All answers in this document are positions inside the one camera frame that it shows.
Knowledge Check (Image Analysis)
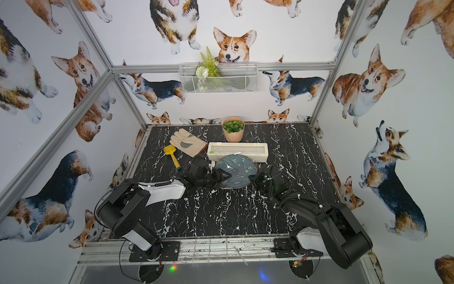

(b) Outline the cream plastic wrap dispenser box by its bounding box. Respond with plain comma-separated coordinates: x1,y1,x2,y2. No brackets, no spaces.
208,142,268,163

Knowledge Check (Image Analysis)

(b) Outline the blue-grey ceramic plate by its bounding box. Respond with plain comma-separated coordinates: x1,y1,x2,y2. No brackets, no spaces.
214,154,258,189

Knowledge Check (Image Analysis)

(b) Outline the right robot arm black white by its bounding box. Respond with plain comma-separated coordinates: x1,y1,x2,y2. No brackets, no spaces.
249,165,373,269

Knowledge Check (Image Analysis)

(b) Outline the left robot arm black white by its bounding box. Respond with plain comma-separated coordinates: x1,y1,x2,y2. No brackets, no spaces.
95,159,232,261

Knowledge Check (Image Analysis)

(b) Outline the beige work glove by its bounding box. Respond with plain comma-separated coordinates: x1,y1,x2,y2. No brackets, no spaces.
170,129,208,157

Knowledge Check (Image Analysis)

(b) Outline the yellow toy shovel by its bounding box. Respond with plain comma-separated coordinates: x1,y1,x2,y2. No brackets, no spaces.
164,145,181,170

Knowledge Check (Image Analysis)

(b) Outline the pink pot with green plant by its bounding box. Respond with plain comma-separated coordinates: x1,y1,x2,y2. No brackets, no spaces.
222,117,245,143

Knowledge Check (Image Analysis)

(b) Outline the green fern with white flower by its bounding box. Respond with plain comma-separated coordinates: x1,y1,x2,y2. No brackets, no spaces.
195,47,222,92

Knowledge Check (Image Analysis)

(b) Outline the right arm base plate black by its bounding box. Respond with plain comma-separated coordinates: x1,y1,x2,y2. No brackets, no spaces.
271,237,324,258

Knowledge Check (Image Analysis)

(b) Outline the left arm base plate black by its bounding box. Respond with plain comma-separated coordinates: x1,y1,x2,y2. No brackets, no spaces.
129,241,181,263

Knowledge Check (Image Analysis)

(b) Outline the white wire wall basket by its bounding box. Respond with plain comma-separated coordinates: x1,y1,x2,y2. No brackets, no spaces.
179,63,258,94

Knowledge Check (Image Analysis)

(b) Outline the aluminium front rail frame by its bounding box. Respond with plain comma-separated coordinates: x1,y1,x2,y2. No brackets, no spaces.
77,234,331,267

